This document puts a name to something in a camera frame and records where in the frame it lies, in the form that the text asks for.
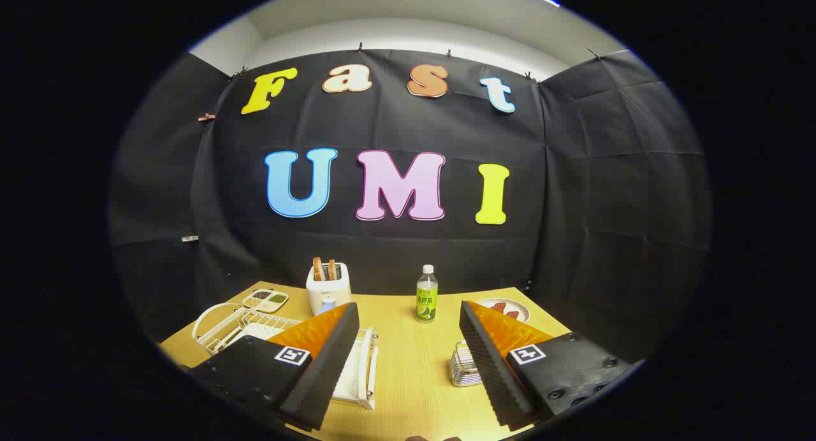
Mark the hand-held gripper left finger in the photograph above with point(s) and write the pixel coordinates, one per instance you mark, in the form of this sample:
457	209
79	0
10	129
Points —
319	377

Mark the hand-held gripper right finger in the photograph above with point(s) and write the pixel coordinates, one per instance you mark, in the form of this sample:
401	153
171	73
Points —
494	377

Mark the white plate with meat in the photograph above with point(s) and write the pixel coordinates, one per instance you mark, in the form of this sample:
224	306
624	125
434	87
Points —
521	308

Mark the divided condiment dish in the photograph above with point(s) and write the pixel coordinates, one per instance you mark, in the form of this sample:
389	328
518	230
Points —
264	299

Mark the white toaster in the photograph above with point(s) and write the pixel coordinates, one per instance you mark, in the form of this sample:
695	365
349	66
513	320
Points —
328	292

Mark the green label drink bottle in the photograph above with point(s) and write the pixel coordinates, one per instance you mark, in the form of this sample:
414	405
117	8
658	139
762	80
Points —
426	297

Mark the toasted bread slice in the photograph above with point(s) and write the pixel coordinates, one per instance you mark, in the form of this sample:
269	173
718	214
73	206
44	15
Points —
317	269
331	269

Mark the black backdrop cloth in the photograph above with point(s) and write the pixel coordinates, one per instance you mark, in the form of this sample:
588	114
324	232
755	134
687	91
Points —
605	205

